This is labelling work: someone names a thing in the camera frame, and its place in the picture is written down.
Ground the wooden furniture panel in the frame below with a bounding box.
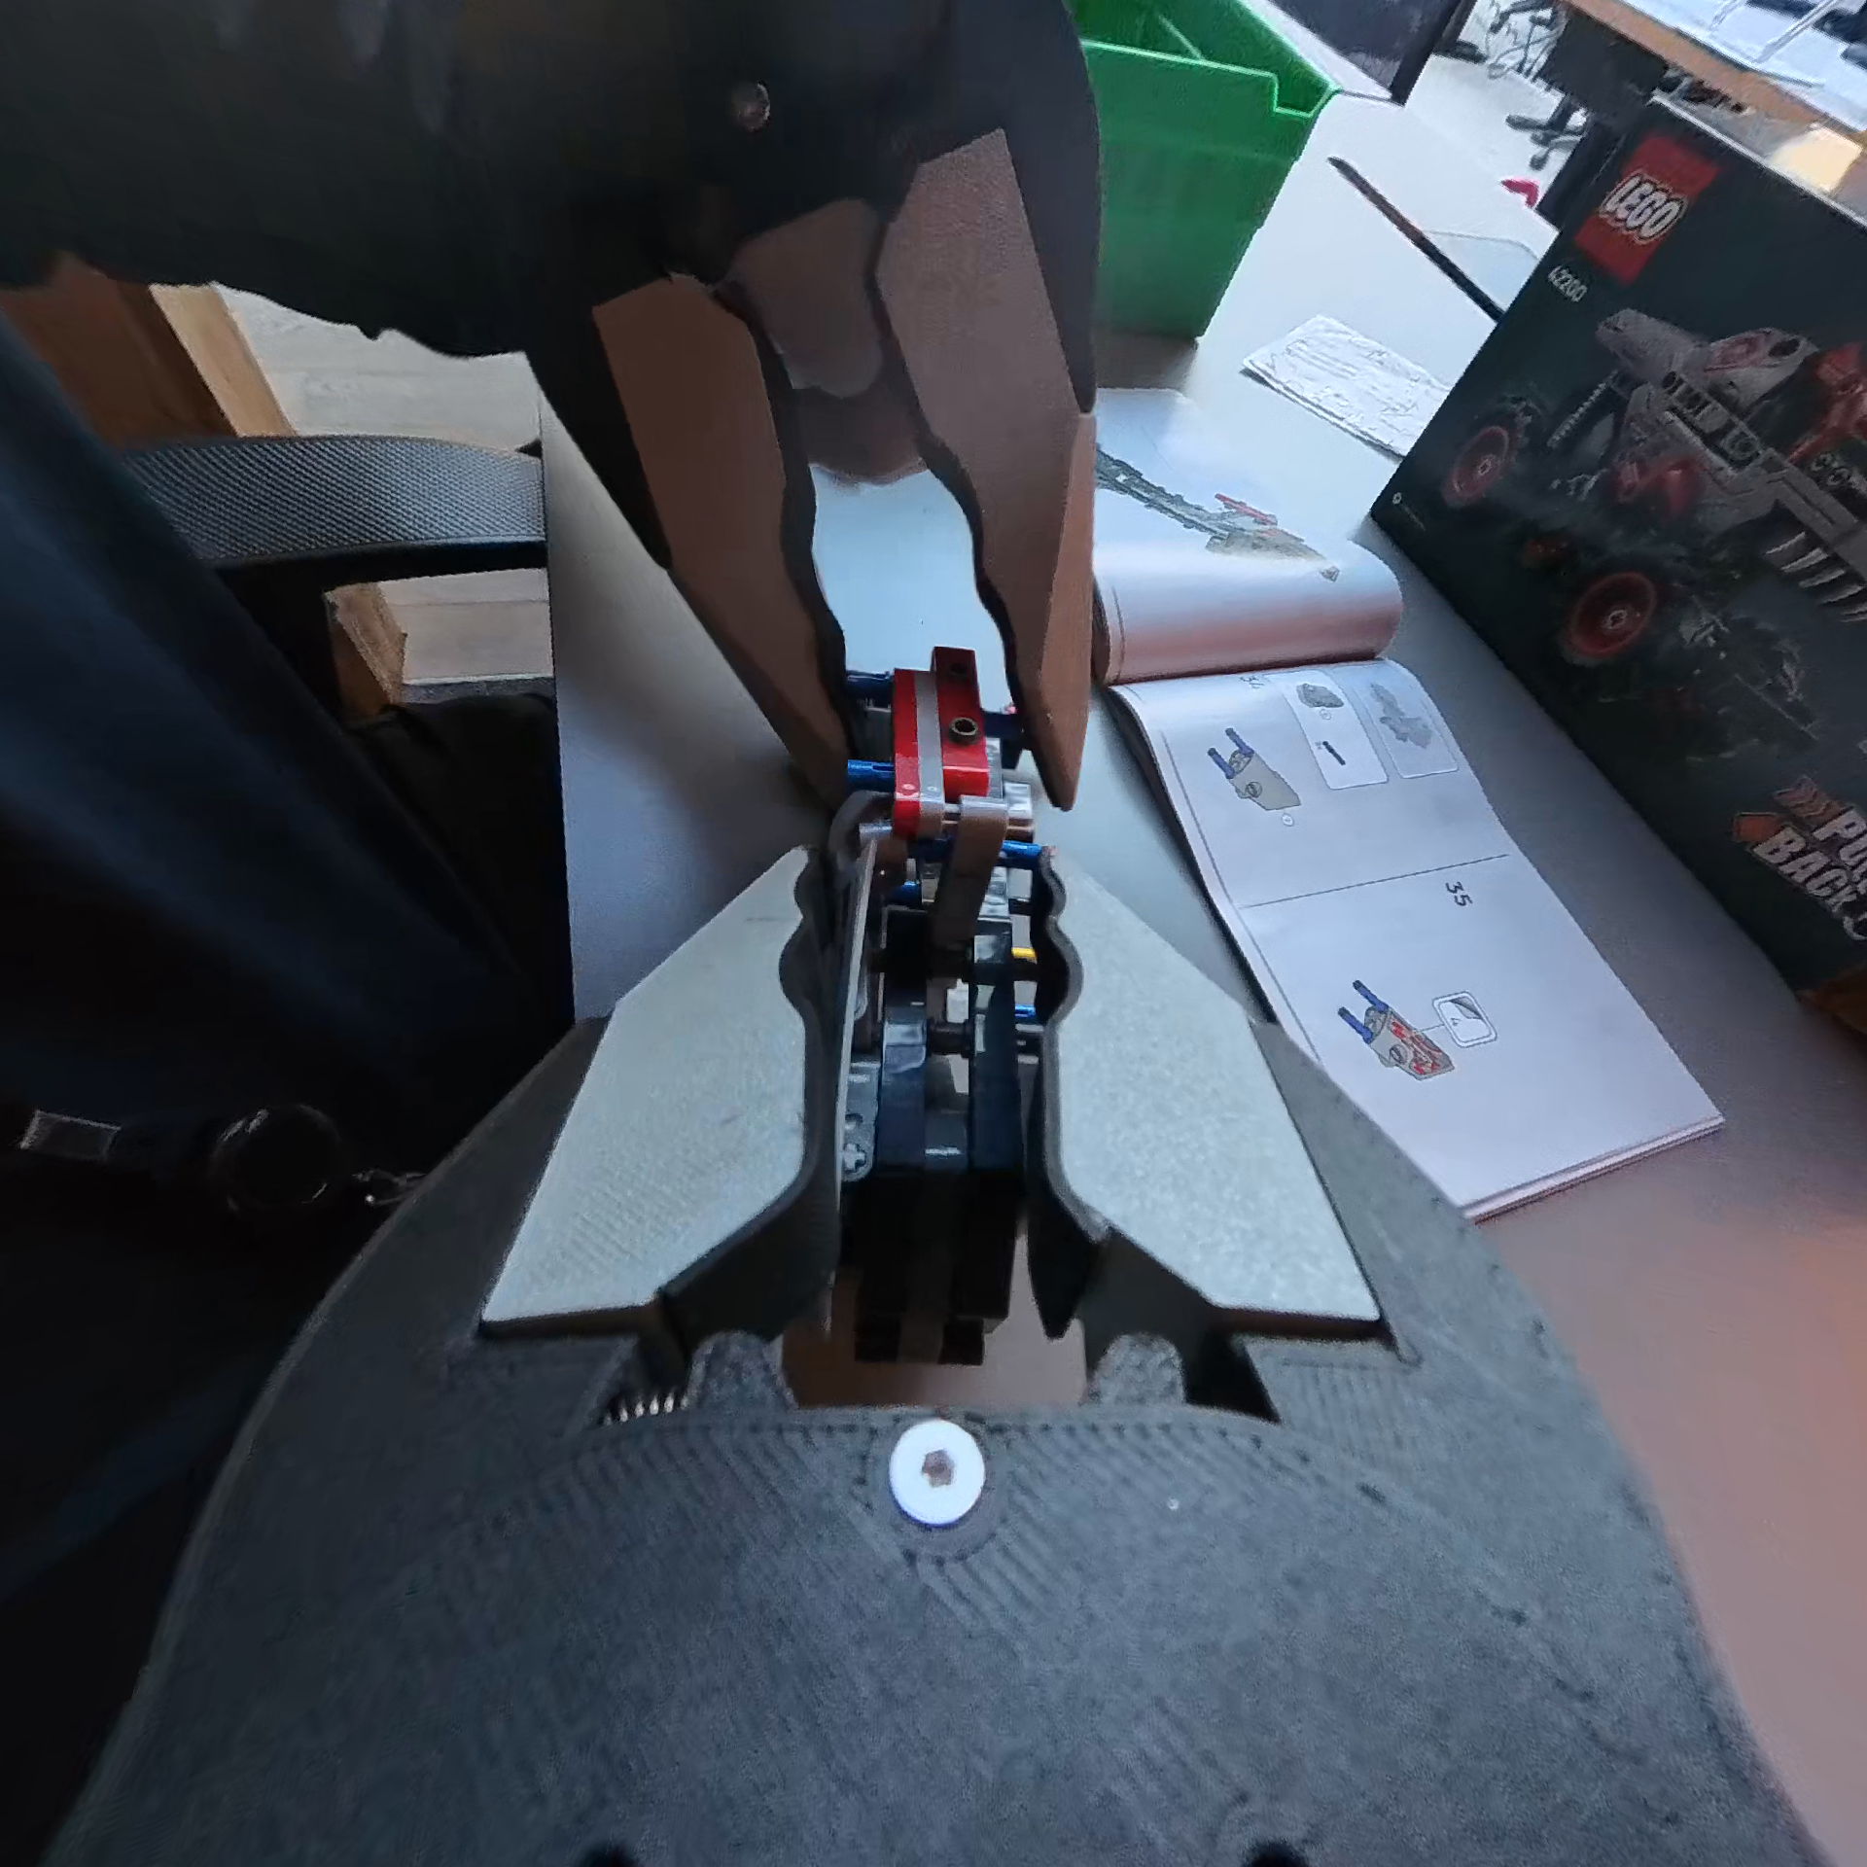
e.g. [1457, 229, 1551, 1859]
[0, 278, 414, 725]

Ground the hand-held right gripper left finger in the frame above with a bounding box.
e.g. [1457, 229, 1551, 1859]
[477, 843, 851, 1347]

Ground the green plastic bin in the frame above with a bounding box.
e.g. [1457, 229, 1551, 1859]
[1068, 0, 1340, 348]

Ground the black lanyard clip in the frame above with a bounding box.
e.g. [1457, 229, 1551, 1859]
[20, 1101, 429, 1227]

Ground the light wooden desk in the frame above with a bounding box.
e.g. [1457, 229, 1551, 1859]
[1559, 0, 1867, 135]

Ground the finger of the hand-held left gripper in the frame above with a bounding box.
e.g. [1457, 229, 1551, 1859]
[872, 130, 1103, 813]
[591, 273, 864, 800]

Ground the red and black lego assembly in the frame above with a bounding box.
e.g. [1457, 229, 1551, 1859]
[819, 643, 1063, 1369]

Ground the black lego set box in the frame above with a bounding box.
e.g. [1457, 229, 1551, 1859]
[1371, 94, 1867, 1040]

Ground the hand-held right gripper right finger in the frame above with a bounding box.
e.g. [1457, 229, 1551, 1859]
[1024, 847, 1386, 1338]

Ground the black office chair base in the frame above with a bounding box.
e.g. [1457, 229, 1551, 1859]
[1507, 81, 1595, 172]

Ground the open lego instruction booklet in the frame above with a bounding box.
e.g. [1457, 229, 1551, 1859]
[1086, 386, 1727, 1226]

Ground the person's dark blue clothing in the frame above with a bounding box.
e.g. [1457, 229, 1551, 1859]
[0, 314, 578, 1608]

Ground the white sticker sheet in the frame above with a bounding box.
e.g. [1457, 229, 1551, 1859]
[1243, 314, 1460, 459]

